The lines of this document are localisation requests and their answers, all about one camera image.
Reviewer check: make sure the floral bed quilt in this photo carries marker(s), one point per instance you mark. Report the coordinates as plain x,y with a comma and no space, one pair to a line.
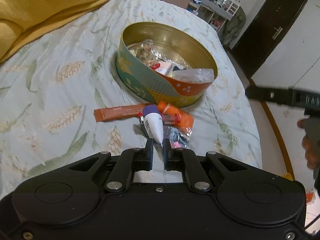
50,88

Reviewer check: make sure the round decorated metal tin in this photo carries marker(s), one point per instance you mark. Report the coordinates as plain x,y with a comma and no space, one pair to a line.
146,82

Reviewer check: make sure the yellow fleece blanket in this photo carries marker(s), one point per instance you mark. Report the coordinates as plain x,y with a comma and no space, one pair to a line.
23,21

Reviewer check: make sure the white purple cream tube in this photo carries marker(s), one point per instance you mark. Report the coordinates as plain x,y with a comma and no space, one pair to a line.
155,131

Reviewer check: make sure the clear bag with blue accessories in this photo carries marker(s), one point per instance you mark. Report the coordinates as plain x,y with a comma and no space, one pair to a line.
178,137

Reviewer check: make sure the brown snack bar sachet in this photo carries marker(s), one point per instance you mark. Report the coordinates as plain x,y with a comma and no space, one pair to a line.
117,113

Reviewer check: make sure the white desk shelf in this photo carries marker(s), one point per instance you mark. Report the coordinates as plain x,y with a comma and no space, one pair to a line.
215,12

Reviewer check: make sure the person's hand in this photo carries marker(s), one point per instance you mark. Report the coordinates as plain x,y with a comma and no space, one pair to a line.
311,155

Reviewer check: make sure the dark door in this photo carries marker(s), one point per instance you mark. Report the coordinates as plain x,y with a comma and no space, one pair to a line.
265,32

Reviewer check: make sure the yellow object on floor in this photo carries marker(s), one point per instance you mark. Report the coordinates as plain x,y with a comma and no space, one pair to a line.
288,176

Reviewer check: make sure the clear bag with brown trinkets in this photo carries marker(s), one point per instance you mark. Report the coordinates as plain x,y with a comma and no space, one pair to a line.
146,52

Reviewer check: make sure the green hanging jacket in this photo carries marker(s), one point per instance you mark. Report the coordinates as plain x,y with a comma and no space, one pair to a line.
233,27

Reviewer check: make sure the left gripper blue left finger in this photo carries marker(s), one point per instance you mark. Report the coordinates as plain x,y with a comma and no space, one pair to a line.
143,158

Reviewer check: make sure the orange tube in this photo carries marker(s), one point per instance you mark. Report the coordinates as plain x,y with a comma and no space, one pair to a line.
186,119

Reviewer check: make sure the white Face tissue pack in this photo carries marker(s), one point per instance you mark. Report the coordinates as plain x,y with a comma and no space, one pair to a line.
166,68

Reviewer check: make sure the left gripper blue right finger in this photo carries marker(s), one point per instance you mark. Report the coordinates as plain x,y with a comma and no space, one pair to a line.
173,157

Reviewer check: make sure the clear plastic toothpick box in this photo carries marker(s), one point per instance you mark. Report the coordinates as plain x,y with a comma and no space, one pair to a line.
204,75

